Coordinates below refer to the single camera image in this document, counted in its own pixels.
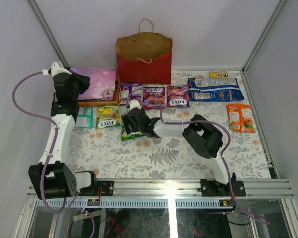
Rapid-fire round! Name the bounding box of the green yellow snack packet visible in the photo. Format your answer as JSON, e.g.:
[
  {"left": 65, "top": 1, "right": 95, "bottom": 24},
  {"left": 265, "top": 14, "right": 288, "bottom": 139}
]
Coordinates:
[{"left": 95, "top": 105, "right": 120, "bottom": 129}]

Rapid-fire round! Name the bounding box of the purple snack packet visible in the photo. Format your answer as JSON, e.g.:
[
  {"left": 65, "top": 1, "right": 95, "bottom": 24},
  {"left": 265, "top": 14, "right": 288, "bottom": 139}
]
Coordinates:
[{"left": 119, "top": 83, "right": 143, "bottom": 106}]

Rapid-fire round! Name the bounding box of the teal red snack packet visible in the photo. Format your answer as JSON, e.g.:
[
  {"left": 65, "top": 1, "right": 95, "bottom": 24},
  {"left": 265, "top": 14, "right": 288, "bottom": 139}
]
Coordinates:
[{"left": 75, "top": 107, "right": 93, "bottom": 128}]

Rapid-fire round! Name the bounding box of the purple Fox's berries packet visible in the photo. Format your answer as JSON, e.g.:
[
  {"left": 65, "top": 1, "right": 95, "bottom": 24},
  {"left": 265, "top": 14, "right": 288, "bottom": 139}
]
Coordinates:
[{"left": 167, "top": 85, "right": 190, "bottom": 108}]

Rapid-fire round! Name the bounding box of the red brown paper bag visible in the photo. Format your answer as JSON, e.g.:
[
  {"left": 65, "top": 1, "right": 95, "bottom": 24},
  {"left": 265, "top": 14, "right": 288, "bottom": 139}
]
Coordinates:
[{"left": 115, "top": 18, "right": 173, "bottom": 84}]

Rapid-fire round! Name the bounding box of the blue Doritos chip bag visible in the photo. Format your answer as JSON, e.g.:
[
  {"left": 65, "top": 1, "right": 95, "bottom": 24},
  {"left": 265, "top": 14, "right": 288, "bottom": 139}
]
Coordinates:
[{"left": 187, "top": 78, "right": 244, "bottom": 102}]

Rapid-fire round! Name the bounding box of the yellow M&M candy packet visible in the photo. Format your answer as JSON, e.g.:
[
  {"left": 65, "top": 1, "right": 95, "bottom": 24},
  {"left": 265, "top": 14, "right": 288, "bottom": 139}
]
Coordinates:
[{"left": 209, "top": 71, "right": 229, "bottom": 78}]

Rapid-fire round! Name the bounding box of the orange snack packet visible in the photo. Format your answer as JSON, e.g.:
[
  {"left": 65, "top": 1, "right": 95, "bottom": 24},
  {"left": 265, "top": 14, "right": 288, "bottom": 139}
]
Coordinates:
[{"left": 226, "top": 104, "right": 255, "bottom": 133}]

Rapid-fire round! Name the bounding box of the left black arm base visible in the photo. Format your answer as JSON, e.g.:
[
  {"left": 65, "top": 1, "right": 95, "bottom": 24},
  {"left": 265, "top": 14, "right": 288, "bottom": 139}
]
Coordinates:
[{"left": 74, "top": 171, "right": 114, "bottom": 197}]

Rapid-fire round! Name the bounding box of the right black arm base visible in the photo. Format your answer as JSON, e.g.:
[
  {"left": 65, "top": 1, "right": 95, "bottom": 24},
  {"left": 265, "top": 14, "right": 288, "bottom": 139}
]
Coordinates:
[{"left": 197, "top": 173, "right": 246, "bottom": 197}]

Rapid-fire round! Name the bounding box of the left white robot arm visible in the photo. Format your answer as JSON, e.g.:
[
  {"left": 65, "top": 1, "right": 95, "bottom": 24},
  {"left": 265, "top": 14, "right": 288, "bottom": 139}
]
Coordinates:
[{"left": 28, "top": 68, "right": 99, "bottom": 200}]

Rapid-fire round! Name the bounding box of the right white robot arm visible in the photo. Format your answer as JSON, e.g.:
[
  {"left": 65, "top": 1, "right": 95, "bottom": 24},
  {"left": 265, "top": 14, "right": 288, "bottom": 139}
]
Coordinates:
[{"left": 122, "top": 108, "right": 236, "bottom": 196}]

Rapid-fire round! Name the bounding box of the floral patterned table mat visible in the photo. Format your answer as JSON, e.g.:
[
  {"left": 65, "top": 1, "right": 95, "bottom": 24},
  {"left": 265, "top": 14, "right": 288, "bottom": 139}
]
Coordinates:
[{"left": 44, "top": 70, "right": 272, "bottom": 179}]

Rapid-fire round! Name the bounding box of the orange plastic tray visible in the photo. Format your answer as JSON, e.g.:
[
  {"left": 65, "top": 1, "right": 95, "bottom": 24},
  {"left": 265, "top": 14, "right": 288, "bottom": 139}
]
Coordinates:
[{"left": 78, "top": 73, "right": 121, "bottom": 107}]

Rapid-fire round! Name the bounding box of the purple Frozen fabric cloth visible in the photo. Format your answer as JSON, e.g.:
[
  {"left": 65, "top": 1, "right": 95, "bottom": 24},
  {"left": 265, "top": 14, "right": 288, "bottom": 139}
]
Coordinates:
[{"left": 71, "top": 67, "right": 117, "bottom": 101}]

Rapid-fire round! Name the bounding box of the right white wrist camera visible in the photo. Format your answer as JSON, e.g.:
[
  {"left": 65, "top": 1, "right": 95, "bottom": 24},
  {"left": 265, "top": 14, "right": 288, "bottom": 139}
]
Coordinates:
[{"left": 129, "top": 100, "right": 142, "bottom": 111}]

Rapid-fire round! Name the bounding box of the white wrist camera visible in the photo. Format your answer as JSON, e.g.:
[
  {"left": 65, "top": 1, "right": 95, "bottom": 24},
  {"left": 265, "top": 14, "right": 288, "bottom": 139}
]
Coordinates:
[
  {"left": 41, "top": 62, "right": 72, "bottom": 77},
  {"left": 129, "top": 100, "right": 142, "bottom": 111}
]

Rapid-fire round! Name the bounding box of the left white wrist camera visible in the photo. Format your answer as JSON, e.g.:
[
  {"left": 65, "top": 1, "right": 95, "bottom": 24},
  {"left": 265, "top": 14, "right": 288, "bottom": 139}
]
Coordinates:
[{"left": 41, "top": 62, "right": 72, "bottom": 77}]

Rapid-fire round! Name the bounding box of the aluminium front rail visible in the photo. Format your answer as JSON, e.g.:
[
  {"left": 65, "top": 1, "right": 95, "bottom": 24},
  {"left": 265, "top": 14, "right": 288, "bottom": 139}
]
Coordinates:
[{"left": 27, "top": 177, "right": 295, "bottom": 198}]

